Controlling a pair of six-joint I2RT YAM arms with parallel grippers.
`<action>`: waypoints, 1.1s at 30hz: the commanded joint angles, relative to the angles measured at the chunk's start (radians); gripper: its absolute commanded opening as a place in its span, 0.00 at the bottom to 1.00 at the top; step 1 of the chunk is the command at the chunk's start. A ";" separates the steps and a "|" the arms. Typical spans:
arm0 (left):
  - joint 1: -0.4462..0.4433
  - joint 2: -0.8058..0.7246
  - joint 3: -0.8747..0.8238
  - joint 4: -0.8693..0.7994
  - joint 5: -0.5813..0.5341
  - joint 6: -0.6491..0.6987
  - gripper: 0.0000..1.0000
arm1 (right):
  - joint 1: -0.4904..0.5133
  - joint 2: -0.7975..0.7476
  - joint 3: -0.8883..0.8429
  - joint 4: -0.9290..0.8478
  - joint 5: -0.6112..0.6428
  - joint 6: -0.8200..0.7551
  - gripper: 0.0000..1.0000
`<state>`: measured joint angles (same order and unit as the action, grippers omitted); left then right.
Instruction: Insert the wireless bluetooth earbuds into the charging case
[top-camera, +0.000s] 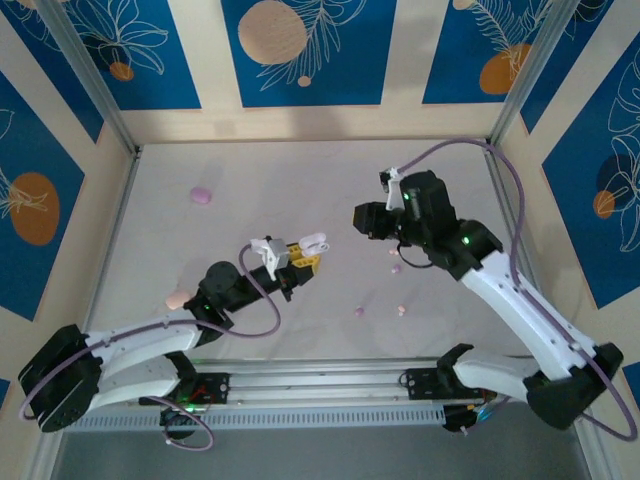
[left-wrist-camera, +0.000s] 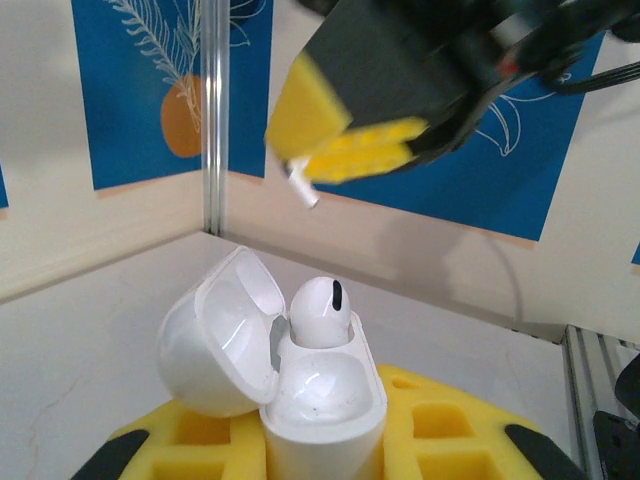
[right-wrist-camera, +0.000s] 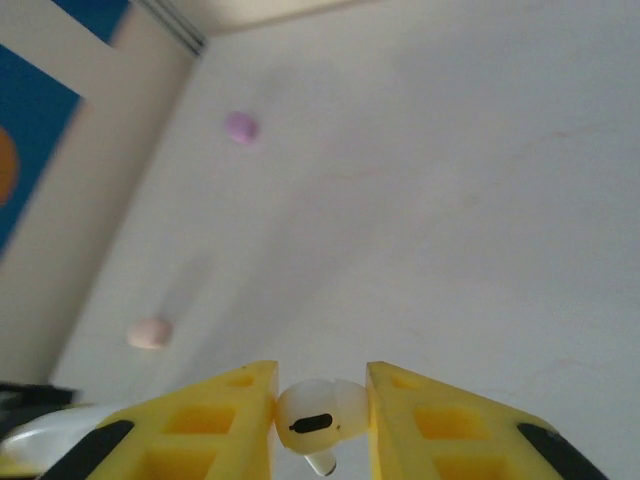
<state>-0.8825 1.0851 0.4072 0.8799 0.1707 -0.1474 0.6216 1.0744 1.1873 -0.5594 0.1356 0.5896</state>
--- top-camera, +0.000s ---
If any white earbud charging case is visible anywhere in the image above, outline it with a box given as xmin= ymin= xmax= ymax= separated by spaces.
xmin=298 ymin=232 xmax=332 ymax=257

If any aluminium table side rail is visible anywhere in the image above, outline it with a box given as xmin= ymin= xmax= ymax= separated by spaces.
xmin=24 ymin=147 xmax=144 ymax=480
xmin=482 ymin=142 xmax=619 ymax=480

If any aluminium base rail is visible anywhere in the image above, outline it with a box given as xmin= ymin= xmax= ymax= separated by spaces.
xmin=189 ymin=357 xmax=441 ymax=401

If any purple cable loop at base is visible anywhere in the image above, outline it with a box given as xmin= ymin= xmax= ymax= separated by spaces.
xmin=139 ymin=396 xmax=216 ymax=450

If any grey slotted cable duct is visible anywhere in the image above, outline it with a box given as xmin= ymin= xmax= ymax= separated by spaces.
xmin=67 ymin=405 xmax=447 ymax=432

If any aluminium frame post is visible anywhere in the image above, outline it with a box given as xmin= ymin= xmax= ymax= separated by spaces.
xmin=485 ymin=0 xmax=617 ymax=151
xmin=35 ymin=0 xmax=141 ymax=157

